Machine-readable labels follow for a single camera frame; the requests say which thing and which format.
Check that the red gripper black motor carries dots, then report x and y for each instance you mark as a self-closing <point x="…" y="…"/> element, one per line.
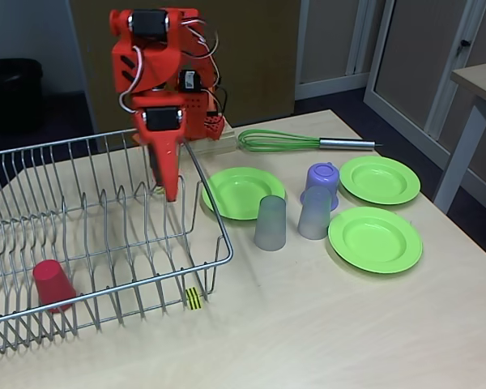
<point x="162" y="131"/>

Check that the grey translucent plastic cup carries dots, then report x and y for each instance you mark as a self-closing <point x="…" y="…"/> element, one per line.
<point x="314" y="215"/>
<point x="270" y="223"/>

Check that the red plastic cup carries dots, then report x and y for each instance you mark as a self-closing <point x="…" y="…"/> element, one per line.
<point x="50" y="279"/>

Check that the purple plastic mug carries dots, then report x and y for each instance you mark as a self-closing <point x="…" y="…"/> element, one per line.
<point x="323" y="174"/>

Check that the red-orange LeRobot robot arm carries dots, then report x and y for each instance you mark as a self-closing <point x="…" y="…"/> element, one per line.
<point x="158" y="65"/>

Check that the wooden base block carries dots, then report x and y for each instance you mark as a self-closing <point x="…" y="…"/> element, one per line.
<point x="222" y="142"/>

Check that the green plastic plate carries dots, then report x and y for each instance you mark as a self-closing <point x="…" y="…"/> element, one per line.
<point x="243" y="194"/>
<point x="374" y="241"/>
<point x="378" y="182"/>

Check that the yellow black striped tape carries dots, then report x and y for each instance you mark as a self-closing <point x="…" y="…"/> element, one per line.
<point x="194" y="299"/>

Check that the brown partition board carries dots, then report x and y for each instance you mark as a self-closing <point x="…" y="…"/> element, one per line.
<point x="93" y="48"/>

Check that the black trash bin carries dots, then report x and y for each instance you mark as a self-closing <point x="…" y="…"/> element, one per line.
<point x="12" y="97"/>

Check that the black cabinet lock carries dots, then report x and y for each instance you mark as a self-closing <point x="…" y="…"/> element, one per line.
<point x="464" y="43"/>

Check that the beige side table grey leg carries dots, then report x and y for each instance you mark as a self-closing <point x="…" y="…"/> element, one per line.
<point x="482" y="79"/>

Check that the grey cabinet door white frame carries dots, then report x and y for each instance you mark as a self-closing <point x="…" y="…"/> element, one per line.
<point x="328" y="32"/>
<point x="421" y="48"/>

